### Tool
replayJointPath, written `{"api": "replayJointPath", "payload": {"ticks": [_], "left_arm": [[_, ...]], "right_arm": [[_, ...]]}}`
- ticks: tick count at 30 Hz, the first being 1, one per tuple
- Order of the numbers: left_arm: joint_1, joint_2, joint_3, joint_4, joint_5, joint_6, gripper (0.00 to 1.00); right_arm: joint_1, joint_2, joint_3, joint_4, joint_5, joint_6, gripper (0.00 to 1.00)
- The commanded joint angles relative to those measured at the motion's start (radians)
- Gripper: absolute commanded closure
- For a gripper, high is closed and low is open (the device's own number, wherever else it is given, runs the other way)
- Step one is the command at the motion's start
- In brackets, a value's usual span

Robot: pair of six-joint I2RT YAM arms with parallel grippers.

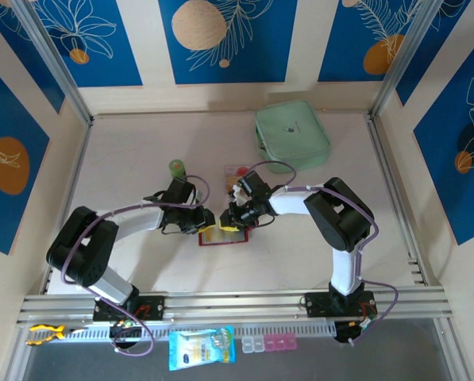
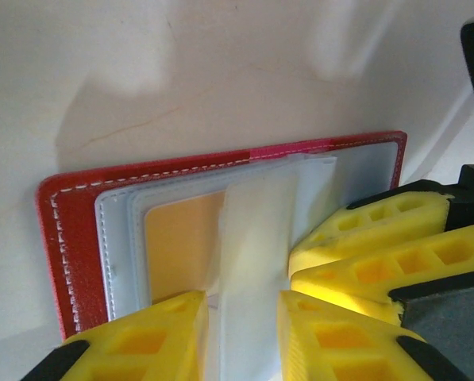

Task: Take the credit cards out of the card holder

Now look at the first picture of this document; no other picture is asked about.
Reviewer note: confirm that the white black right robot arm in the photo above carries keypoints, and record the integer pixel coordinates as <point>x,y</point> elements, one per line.
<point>292,202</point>

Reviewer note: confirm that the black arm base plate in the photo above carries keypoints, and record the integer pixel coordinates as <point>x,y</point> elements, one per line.
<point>155,307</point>
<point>314,305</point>

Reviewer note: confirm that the aluminium frame post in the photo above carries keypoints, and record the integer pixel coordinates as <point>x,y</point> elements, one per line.
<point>49,51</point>
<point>406,51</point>

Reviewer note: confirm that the clear pill box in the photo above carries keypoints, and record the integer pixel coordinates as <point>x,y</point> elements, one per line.
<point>252,344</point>

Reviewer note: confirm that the yellow black pliers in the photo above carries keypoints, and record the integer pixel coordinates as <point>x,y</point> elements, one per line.
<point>46,334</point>

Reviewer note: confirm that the mint green zip pouch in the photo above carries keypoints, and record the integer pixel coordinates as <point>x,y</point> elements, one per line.
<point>292,135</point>

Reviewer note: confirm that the small green bottle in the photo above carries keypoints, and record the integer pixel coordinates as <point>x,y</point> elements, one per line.
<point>177,168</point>

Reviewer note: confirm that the pink pill box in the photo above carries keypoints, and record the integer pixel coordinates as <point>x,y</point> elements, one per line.
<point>280,343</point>

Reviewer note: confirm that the aluminium table side rail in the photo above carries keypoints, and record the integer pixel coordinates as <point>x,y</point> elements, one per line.
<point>78,166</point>
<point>389,178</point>

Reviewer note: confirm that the aluminium rail beam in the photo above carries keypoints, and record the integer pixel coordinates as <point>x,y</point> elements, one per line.
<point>228,303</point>

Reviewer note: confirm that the blue snack packet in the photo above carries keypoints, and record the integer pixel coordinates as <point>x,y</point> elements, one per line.
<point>201,349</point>

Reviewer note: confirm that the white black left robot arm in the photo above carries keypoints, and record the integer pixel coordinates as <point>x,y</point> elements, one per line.
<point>137,222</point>

